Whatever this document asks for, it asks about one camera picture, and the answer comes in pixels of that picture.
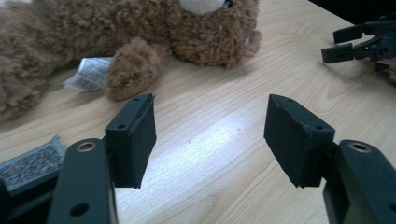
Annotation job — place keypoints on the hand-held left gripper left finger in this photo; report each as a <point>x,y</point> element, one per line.
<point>130,146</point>

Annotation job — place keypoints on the white plush toy label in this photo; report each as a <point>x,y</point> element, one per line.
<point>88,74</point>

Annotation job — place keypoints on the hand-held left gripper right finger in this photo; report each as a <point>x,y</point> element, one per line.
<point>295,140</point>

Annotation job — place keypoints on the brown plush teddy bear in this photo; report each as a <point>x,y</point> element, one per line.
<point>186,37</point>

